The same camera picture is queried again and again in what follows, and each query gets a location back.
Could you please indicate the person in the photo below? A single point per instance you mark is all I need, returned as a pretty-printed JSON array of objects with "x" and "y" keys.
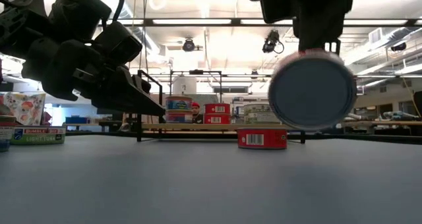
[{"x": 196, "y": 112}]

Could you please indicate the green tuna can silver lid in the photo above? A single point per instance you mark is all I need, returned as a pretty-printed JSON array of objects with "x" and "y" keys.
[
  {"x": 39, "y": 136},
  {"x": 311, "y": 92},
  {"x": 260, "y": 118},
  {"x": 258, "y": 108}
]

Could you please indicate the blue table mat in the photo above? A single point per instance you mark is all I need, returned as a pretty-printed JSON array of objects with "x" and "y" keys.
[{"x": 82, "y": 184}]

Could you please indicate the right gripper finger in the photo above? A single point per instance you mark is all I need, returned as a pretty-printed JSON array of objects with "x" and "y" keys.
[
  {"x": 311, "y": 41},
  {"x": 332, "y": 43}
]

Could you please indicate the floral printed board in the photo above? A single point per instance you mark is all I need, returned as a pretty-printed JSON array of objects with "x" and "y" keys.
[{"x": 23, "y": 107}]

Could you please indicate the white air vent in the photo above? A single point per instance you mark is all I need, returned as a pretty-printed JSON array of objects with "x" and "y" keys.
[{"x": 376, "y": 36}]

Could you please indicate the blue crate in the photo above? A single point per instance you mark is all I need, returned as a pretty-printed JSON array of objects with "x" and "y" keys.
[{"x": 76, "y": 120}]

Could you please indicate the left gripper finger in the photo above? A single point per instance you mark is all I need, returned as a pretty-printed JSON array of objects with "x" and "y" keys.
[
  {"x": 143, "y": 84},
  {"x": 125, "y": 95}
]

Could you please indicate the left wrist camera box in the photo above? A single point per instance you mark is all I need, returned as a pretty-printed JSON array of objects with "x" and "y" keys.
[{"x": 118, "y": 44}]

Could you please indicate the red seafood can silver lid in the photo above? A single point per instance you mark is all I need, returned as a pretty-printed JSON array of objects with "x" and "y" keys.
[
  {"x": 217, "y": 108},
  {"x": 262, "y": 138},
  {"x": 217, "y": 118}
]

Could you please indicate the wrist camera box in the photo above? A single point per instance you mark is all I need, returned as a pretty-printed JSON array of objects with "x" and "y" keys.
[
  {"x": 275, "y": 3},
  {"x": 118, "y": 44}
]

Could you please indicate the blue seafood can gold lid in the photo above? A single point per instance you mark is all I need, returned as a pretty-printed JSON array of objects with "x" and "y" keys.
[
  {"x": 179, "y": 102},
  {"x": 179, "y": 117},
  {"x": 5, "y": 136}
]

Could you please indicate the small white screen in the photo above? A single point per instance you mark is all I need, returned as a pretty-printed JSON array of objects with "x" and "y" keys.
[{"x": 239, "y": 111}]

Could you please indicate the black round ceiling camera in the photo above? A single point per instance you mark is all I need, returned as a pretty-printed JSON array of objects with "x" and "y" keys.
[{"x": 188, "y": 46}]

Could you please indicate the black ceiling dome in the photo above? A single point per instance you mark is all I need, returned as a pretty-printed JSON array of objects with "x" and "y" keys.
[{"x": 399, "y": 46}]

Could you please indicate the pale background robot arm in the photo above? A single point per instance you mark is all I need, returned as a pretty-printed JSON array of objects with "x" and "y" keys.
[{"x": 399, "y": 115}]

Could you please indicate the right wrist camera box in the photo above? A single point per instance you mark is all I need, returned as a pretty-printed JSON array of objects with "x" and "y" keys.
[{"x": 275, "y": 3}]

